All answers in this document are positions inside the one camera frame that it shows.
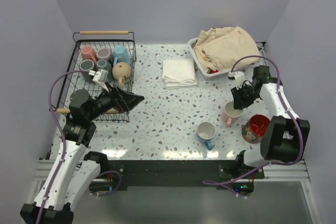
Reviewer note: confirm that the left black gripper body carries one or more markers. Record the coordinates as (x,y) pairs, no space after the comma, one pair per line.
(101,105)

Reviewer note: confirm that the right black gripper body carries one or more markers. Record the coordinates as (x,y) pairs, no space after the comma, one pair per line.
(245,91)

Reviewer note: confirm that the pale pink mug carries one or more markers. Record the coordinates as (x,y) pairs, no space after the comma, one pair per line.
(230,114)

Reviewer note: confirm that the tan glazed round mug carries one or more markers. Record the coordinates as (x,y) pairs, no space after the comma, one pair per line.
(122,73)

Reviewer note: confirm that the grey green faceted mug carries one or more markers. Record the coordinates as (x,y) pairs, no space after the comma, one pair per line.
(105,65)

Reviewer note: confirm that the dark green glossy mug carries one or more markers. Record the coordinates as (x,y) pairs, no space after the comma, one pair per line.
(86,66)

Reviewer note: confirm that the light blue faceted mug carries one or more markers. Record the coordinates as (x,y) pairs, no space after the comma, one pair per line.
(121,54)

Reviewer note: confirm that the purple mug black handle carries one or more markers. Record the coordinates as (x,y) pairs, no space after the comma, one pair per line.
(104,53)

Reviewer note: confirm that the salmon pink mug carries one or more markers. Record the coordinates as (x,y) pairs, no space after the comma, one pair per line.
(88,53)

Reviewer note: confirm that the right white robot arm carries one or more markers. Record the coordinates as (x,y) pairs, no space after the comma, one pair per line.
(286,135)

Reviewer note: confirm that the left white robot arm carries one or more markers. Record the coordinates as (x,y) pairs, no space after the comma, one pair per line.
(75,168)

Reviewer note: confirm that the red inside patterned mug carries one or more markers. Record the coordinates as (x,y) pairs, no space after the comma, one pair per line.
(255,128)

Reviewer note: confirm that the white plastic basin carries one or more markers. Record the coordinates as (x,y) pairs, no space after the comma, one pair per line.
(210,76)

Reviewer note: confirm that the blue speckled mug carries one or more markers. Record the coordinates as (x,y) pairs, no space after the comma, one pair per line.
(206,131)

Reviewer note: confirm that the beige cloth bag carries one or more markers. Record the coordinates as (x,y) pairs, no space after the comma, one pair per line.
(219,48)

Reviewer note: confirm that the folded white towel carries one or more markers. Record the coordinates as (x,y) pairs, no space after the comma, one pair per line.
(179,73)

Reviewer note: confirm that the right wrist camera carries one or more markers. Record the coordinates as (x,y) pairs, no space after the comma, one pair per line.
(238,77)

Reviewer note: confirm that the black wire dish rack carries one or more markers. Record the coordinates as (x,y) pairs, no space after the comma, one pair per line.
(96,40)

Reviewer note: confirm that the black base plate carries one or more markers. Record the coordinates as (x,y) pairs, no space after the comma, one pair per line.
(176,173)

